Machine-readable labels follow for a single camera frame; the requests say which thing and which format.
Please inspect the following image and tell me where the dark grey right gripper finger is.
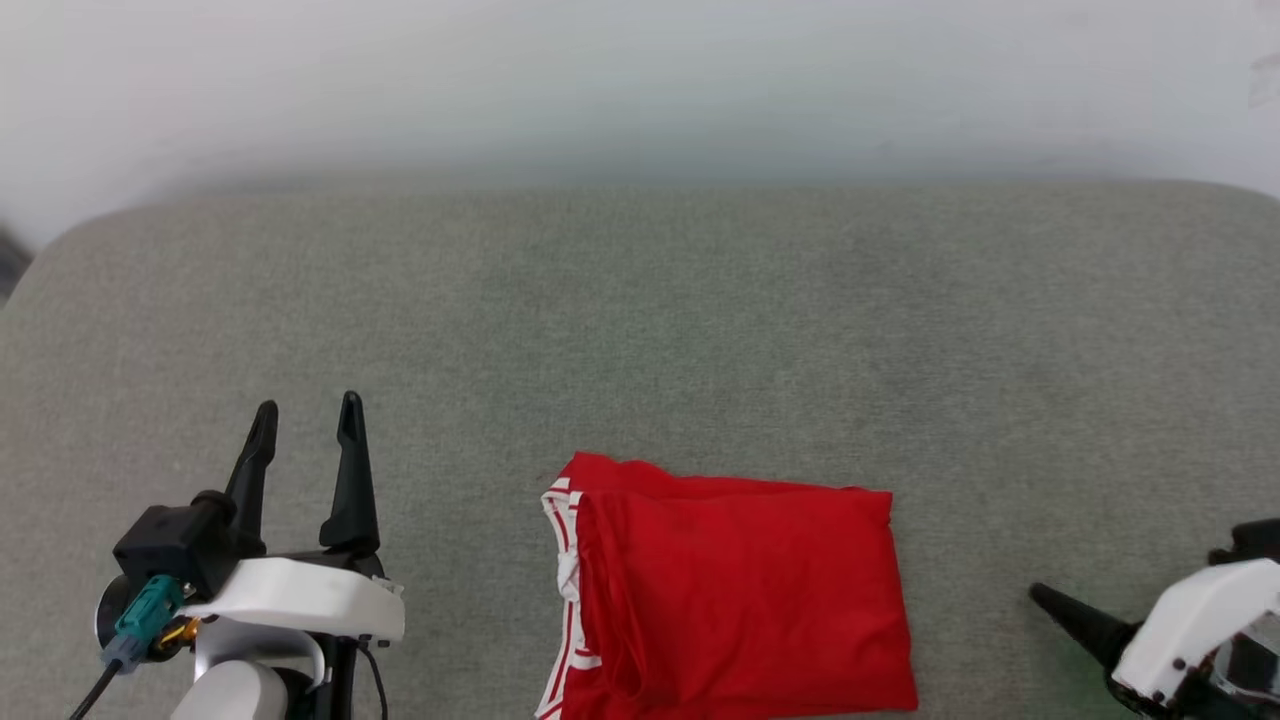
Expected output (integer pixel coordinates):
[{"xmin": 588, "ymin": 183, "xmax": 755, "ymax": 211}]
[{"xmin": 1030, "ymin": 583, "xmax": 1141, "ymax": 669}]

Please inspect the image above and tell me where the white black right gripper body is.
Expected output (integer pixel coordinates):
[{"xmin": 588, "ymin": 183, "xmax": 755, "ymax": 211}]
[{"xmin": 1110, "ymin": 518, "xmax": 1280, "ymax": 720}]

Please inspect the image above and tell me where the grey fabric sofa cushion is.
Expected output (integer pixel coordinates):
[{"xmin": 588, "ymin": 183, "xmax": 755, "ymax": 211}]
[{"xmin": 0, "ymin": 180, "xmax": 1280, "ymax": 720}]

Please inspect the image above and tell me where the red basketball jersey number 23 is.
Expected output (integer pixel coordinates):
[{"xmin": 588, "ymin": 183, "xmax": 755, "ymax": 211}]
[{"xmin": 537, "ymin": 452, "xmax": 919, "ymax": 720}]

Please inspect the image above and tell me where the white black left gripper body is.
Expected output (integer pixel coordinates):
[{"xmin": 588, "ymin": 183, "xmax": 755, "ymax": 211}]
[{"xmin": 175, "ymin": 555, "xmax": 406, "ymax": 643}]

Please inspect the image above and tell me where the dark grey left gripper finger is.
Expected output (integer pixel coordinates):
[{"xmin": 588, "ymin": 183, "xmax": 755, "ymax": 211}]
[
  {"xmin": 222, "ymin": 400, "xmax": 280, "ymax": 549},
  {"xmin": 318, "ymin": 390, "xmax": 383, "ymax": 553}
]

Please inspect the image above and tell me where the black cable with teal plug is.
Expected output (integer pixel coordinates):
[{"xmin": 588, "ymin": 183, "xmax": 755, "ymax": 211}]
[{"xmin": 68, "ymin": 575, "xmax": 191, "ymax": 720}]

